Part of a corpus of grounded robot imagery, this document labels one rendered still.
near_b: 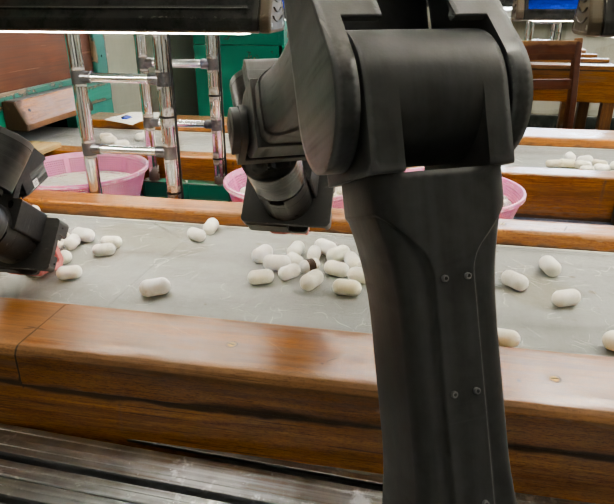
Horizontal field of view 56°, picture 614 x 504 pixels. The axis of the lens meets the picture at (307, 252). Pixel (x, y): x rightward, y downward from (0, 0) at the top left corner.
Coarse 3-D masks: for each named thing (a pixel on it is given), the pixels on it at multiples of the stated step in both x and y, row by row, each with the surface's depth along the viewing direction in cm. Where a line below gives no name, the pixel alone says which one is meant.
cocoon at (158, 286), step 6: (144, 282) 71; (150, 282) 71; (156, 282) 71; (162, 282) 71; (168, 282) 72; (144, 288) 70; (150, 288) 71; (156, 288) 71; (162, 288) 71; (168, 288) 72; (144, 294) 71; (150, 294) 71; (156, 294) 71; (162, 294) 72
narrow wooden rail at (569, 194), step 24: (192, 168) 126; (408, 168) 118; (504, 168) 117; (528, 168) 117; (552, 168) 117; (528, 192) 115; (552, 192) 114; (576, 192) 113; (600, 192) 112; (528, 216) 117; (552, 216) 116; (576, 216) 115; (600, 216) 114
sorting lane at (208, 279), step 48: (96, 240) 89; (144, 240) 89; (192, 240) 89; (240, 240) 89; (288, 240) 89; (336, 240) 89; (0, 288) 74; (48, 288) 74; (96, 288) 74; (192, 288) 74; (240, 288) 74; (288, 288) 74; (528, 288) 74; (576, 288) 74; (528, 336) 63; (576, 336) 63
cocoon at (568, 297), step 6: (558, 294) 68; (564, 294) 68; (570, 294) 68; (576, 294) 69; (552, 300) 69; (558, 300) 68; (564, 300) 68; (570, 300) 68; (576, 300) 69; (558, 306) 69; (564, 306) 69
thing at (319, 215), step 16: (320, 176) 66; (304, 192) 61; (320, 192) 65; (256, 208) 66; (272, 208) 62; (288, 208) 62; (304, 208) 64; (320, 208) 65; (272, 224) 65; (288, 224) 65; (304, 224) 64; (320, 224) 64
